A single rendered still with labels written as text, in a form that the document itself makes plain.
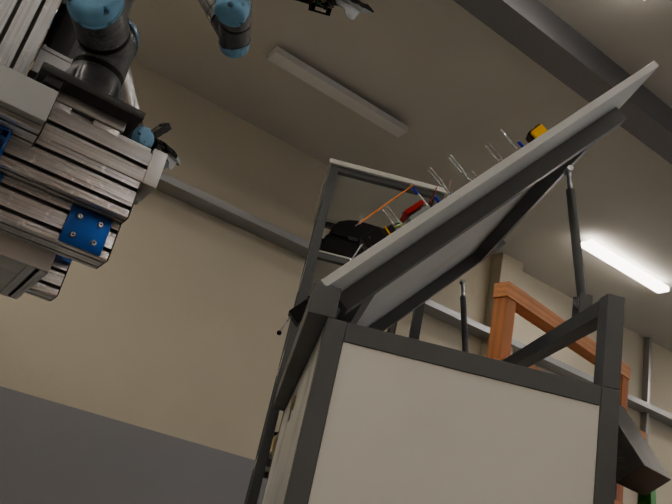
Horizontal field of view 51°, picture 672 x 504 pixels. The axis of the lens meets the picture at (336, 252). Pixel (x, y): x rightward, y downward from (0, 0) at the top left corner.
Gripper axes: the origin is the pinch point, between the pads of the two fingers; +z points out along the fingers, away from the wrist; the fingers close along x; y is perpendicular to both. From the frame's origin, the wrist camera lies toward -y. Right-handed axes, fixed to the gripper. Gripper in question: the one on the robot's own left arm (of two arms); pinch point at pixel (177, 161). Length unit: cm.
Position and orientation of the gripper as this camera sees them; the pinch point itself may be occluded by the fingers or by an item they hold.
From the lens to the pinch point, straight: 269.5
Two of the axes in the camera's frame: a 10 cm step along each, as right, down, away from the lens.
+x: 8.1, 0.9, -5.7
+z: 4.8, 4.4, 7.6
